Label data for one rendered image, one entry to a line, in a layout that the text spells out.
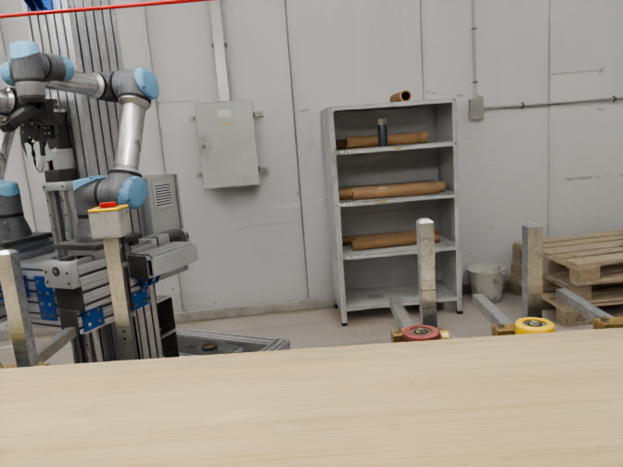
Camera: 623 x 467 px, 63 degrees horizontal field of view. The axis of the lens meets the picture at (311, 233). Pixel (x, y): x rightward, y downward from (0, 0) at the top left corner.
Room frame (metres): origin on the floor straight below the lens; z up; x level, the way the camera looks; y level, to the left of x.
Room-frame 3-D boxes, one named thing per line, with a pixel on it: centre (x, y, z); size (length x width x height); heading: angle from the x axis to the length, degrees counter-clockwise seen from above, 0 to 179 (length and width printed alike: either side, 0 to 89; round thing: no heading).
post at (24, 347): (1.21, 0.73, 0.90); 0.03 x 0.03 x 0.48; 89
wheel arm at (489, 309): (1.26, -0.48, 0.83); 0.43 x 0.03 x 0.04; 179
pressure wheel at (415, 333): (1.07, -0.23, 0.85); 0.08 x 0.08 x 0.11
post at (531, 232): (1.18, -0.52, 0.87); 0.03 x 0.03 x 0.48; 89
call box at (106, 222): (1.20, 0.47, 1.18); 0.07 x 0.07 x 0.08; 89
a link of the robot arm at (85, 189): (1.88, 0.79, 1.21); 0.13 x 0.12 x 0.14; 71
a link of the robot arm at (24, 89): (1.53, 0.78, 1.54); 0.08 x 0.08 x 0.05
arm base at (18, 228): (2.10, 1.24, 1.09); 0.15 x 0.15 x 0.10
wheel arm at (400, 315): (1.27, -0.23, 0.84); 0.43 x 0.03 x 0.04; 179
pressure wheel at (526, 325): (1.07, -0.47, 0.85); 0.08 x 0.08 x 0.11
